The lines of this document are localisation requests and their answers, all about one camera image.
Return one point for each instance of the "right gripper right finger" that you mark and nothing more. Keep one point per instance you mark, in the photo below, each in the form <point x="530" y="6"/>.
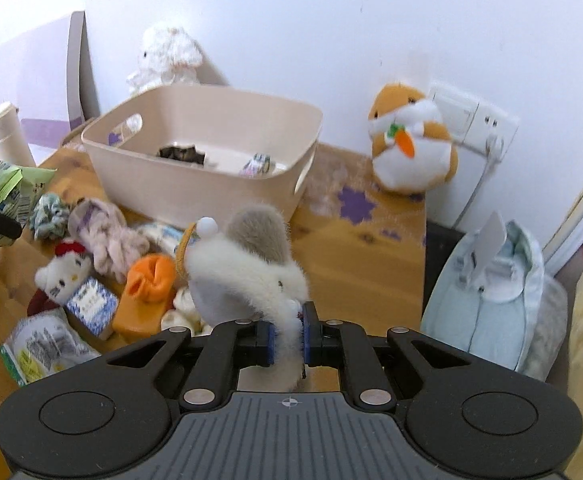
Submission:
<point x="346" y="347"/>

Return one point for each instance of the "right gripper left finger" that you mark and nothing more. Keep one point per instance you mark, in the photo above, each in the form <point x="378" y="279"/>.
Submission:
<point x="214" y="362"/>

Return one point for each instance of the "green plaid scrunchie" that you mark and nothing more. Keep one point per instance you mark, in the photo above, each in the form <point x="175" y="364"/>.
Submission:
<point x="49" y="218"/>

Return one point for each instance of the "white fluffy plush toy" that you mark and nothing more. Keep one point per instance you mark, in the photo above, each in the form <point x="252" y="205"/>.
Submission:
<point x="246" y="270"/>

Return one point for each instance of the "orange square bottle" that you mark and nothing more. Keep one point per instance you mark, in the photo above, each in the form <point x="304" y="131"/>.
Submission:
<point x="137" y="319"/>

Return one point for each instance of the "orange sock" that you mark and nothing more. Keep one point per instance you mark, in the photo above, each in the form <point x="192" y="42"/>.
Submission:
<point x="151" y="278"/>

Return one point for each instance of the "lavender knotted socks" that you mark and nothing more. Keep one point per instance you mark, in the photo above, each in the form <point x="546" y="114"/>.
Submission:
<point x="102" y="229"/>

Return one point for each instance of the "white green snack bag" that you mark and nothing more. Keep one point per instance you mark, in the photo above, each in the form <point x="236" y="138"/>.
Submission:
<point x="42" y="345"/>

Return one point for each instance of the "blue white tissue pack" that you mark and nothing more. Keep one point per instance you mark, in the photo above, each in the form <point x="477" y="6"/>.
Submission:
<point x="94" y="306"/>

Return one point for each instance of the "cream satin scrunchie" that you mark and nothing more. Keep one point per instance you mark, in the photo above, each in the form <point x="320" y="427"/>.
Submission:
<point x="184" y="314"/>

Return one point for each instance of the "white tumbler cup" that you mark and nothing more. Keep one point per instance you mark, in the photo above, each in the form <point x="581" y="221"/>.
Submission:
<point x="13" y="146"/>

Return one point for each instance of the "Hello Kitty plush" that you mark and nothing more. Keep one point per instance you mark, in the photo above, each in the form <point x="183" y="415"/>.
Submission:
<point x="57" y="282"/>

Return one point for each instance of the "white phone stand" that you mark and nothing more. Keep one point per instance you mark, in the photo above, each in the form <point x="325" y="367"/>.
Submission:
<point x="486" y="245"/>

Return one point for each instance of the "beige plastic storage bin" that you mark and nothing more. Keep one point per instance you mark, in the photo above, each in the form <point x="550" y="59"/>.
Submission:
<point x="229" y="126"/>

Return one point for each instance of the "orange hamster plush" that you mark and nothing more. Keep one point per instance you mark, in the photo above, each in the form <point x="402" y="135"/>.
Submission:
<point x="412" y="149"/>

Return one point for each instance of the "white fluffy lamb plush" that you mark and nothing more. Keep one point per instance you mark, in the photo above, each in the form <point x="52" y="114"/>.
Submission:
<point x="173" y="57"/>

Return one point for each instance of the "white wall outlet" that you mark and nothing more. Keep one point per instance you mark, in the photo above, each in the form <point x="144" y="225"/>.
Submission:
<point x="472" y="121"/>

